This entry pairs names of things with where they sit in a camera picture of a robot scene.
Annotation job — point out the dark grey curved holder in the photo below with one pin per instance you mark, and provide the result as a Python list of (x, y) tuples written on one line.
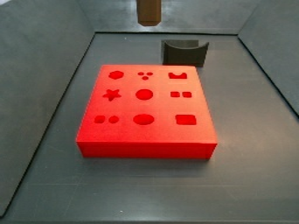
[(183, 52)]

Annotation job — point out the red shape-sorting block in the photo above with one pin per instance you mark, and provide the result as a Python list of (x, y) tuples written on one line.
[(147, 112)]

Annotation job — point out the brown hexagonal peg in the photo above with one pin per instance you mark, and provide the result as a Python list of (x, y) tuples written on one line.
[(148, 10)]

